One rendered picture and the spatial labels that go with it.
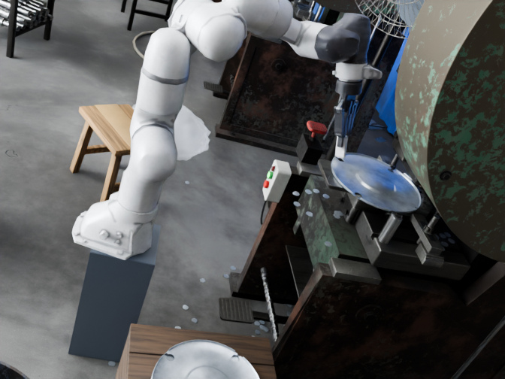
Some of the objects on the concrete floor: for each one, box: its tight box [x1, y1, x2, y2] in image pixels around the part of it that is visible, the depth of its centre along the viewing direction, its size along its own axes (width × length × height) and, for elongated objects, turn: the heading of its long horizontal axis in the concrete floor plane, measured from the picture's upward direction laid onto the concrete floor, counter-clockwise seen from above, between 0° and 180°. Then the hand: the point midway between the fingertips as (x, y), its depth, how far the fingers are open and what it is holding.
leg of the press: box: [271, 257, 505, 379], centre depth 165 cm, size 92×12×90 cm, turn 72°
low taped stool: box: [70, 104, 135, 202], centre depth 236 cm, size 34×24×34 cm
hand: (341, 146), depth 164 cm, fingers closed
